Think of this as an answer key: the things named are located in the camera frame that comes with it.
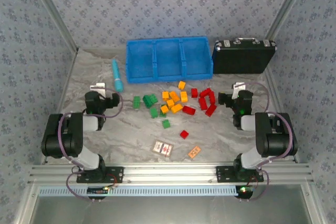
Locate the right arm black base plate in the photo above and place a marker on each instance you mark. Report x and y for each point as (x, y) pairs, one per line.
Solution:
(223, 174)

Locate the orange lego brick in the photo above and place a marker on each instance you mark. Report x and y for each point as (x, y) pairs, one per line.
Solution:
(165, 95)
(174, 96)
(164, 108)
(184, 97)
(176, 108)
(181, 85)
(170, 103)

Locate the small orange printed tile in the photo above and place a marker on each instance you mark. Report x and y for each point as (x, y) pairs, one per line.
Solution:
(194, 152)

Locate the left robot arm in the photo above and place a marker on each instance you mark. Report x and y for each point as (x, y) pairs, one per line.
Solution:
(57, 140)

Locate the blue three-compartment bin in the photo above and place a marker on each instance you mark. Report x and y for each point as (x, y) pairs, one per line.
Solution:
(140, 61)

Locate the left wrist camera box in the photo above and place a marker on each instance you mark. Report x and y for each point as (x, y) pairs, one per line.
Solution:
(97, 86)

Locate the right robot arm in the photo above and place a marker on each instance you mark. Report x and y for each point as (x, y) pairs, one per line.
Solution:
(278, 140)

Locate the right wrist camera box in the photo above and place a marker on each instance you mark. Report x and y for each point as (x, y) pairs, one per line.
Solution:
(239, 86)

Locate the teal marker pen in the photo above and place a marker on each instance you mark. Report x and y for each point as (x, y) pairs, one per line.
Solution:
(116, 75)

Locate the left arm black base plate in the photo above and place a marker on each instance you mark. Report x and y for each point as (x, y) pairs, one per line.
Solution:
(118, 174)

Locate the red patterned card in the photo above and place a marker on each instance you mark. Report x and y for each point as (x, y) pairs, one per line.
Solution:
(162, 148)

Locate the aluminium mounting rail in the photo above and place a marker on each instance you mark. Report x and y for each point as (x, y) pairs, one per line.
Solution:
(168, 172)

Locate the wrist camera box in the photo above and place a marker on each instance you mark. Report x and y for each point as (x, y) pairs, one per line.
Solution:
(239, 86)
(97, 86)

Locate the aluminium frame post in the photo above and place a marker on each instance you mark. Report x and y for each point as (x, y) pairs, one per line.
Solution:
(53, 11)
(288, 3)

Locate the black hard case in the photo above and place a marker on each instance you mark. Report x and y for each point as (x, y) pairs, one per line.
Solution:
(241, 58)

